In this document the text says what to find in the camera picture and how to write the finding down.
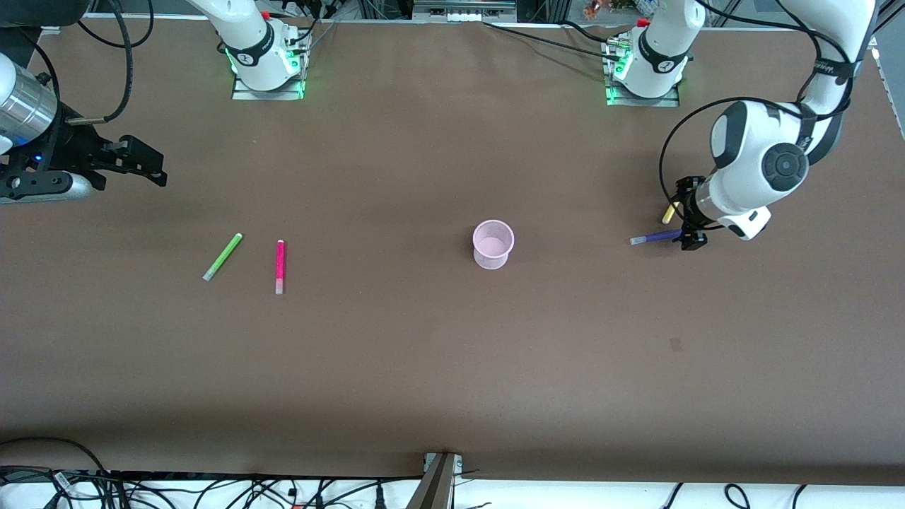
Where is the black cable bundle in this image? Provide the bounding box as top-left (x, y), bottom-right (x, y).
top-left (0, 463), bottom-right (425, 509)

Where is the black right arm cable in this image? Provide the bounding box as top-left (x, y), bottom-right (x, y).
top-left (66, 0), bottom-right (135, 127)

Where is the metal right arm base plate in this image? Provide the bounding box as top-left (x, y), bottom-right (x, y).
top-left (232, 69), bottom-right (306, 101)

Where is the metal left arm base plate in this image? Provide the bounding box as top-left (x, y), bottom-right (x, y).
top-left (606, 83), bottom-right (681, 108)

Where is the green marker pen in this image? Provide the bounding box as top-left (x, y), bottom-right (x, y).
top-left (203, 233), bottom-right (243, 282)

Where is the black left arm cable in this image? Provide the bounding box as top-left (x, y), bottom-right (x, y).
top-left (659, 0), bottom-right (862, 231)

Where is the pink plastic cup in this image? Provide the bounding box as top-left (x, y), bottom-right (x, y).
top-left (472, 220), bottom-right (515, 271)

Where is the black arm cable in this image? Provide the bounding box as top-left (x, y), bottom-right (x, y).
top-left (659, 0), bottom-right (862, 231)
top-left (66, 0), bottom-right (135, 127)

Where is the black cable on table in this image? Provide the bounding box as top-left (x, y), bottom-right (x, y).
top-left (483, 21), bottom-right (617, 57)

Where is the purple marker pen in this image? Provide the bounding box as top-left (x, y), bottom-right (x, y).
top-left (630, 228), bottom-right (684, 246)

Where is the white power strip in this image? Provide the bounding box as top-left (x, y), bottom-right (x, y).
top-left (414, 0), bottom-right (517, 23)

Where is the black looped floor cable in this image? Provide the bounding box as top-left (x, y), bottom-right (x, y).
top-left (0, 436), bottom-right (112, 483)

